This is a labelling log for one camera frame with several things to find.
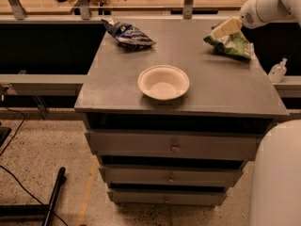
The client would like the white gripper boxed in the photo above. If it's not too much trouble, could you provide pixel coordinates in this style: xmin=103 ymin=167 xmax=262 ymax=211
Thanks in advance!
xmin=213 ymin=0 xmax=282 ymax=38

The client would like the green jalapeno chip bag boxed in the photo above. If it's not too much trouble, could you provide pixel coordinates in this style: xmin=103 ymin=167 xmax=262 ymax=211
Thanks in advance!
xmin=203 ymin=23 xmax=254 ymax=59

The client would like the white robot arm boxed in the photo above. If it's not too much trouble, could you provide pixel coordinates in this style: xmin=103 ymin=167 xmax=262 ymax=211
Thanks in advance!
xmin=213 ymin=0 xmax=301 ymax=226

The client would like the white paper bowl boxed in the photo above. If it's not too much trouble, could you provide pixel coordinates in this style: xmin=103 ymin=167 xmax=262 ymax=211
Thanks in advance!
xmin=137 ymin=65 xmax=190 ymax=101

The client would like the blue chip bag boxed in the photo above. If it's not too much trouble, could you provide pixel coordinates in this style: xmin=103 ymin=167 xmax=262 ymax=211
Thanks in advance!
xmin=102 ymin=19 xmax=155 ymax=50

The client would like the clear sanitizer bottle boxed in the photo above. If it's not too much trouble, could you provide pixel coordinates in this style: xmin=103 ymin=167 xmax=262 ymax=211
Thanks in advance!
xmin=268 ymin=58 xmax=287 ymax=83

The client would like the grey drawer cabinet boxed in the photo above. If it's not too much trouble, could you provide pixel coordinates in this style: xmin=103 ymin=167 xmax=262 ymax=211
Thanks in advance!
xmin=75 ymin=16 xmax=287 ymax=205

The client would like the top grey drawer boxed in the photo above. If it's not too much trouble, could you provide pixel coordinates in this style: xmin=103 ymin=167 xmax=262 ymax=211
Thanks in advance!
xmin=86 ymin=130 xmax=260 ymax=160

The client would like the grey drawer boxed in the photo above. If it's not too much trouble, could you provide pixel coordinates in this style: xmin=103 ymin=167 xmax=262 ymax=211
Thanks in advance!
xmin=107 ymin=188 xmax=227 ymax=206
xmin=86 ymin=130 xmax=260 ymax=160
xmin=100 ymin=165 xmax=243 ymax=187

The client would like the middle grey drawer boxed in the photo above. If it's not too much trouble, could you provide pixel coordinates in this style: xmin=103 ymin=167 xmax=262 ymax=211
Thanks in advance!
xmin=100 ymin=165 xmax=243 ymax=187

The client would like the bottom grey drawer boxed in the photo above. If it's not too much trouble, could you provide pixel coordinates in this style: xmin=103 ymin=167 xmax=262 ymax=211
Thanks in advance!
xmin=107 ymin=188 xmax=227 ymax=206

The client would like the wooden background workbench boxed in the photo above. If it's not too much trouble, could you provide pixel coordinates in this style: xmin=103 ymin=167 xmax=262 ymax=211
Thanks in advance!
xmin=19 ymin=0 xmax=247 ymax=15

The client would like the black stand leg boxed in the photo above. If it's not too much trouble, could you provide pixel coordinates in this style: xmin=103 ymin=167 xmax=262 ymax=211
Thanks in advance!
xmin=0 ymin=167 xmax=66 ymax=226

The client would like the grey metal side rail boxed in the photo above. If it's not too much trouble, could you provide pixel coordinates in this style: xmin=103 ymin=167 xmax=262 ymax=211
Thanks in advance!
xmin=0 ymin=74 xmax=87 ymax=96

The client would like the black floor cable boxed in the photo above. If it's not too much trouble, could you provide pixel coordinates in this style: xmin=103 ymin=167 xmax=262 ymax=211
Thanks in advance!
xmin=0 ymin=106 xmax=71 ymax=226

